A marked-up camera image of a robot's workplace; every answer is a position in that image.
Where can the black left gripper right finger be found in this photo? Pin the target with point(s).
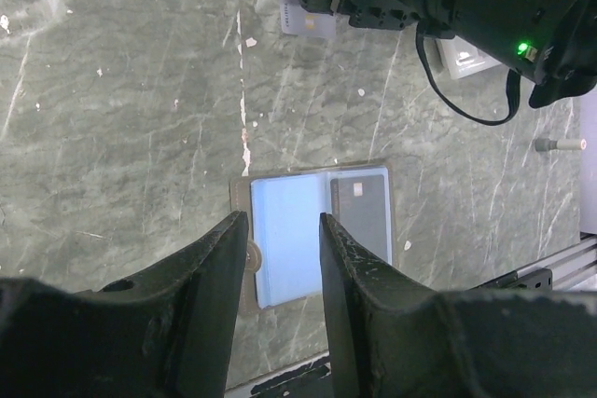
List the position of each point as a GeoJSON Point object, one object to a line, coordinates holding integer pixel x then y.
{"type": "Point", "coordinates": [390, 336]}

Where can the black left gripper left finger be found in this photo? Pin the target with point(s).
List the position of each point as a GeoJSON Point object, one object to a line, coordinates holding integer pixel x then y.
{"type": "Point", "coordinates": [165, 331]}

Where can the white grey credit card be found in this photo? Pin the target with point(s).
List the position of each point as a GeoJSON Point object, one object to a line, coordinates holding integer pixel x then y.
{"type": "Point", "coordinates": [295, 20]}

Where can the white card tray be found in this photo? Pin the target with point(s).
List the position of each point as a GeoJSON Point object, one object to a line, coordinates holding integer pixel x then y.
{"type": "Point", "coordinates": [462, 59]}

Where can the black credit card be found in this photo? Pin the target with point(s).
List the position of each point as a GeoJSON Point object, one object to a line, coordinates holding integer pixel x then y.
{"type": "Point", "coordinates": [360, 202]}

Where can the blue silver card holder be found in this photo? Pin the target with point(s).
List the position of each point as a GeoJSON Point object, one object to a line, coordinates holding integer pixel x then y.
{"type": "Point", "coordinates": [283, 249]}

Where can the small white peg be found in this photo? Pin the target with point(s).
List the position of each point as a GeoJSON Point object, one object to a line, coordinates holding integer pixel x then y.
{"type": "Point", "coordinates": [547, 145]}

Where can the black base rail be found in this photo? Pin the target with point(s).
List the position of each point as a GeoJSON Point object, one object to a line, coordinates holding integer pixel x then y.
{"type": "Point", "coordinates": [308, 378]}

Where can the aluminium frame rail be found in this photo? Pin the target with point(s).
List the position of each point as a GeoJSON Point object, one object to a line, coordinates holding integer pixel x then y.
{"type": "Point", "coordinates": [570, 269]}

